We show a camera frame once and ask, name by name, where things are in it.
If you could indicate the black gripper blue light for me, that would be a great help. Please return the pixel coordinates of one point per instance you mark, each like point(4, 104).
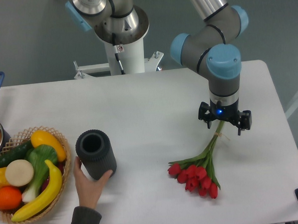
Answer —
point(211, 112)

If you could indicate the red tulip bouquet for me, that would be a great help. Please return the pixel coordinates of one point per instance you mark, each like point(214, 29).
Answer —
point(198, 173)

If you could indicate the dark grey ribbed vase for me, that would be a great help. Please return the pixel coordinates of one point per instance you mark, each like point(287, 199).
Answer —
point(94, 150)

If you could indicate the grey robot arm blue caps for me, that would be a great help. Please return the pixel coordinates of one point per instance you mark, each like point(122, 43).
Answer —
point(122, 26)

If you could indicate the grey sleeved forearm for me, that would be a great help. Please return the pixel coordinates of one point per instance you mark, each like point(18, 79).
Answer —
point(85, 215)

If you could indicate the person's hand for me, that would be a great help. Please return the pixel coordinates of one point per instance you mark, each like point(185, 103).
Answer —
point(89, 192)

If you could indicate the yellow banana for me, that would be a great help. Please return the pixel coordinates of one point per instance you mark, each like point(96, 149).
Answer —
point(45, 198)

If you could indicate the green bok choy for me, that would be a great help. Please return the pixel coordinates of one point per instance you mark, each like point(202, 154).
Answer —
point(37, 158)

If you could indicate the green cucumber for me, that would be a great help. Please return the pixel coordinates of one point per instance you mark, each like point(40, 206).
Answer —
point(19, 152)

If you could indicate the beige round mushroom cap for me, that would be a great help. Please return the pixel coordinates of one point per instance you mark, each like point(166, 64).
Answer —
point(19, 173)

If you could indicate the orange fruit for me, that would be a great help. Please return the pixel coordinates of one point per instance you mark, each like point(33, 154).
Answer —
point(10, 198)

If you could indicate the woven wicker basket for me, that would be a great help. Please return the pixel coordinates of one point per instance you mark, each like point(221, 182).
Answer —
point(23, 137)

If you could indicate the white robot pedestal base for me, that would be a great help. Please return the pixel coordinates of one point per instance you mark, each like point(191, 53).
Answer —
point(122, 59)

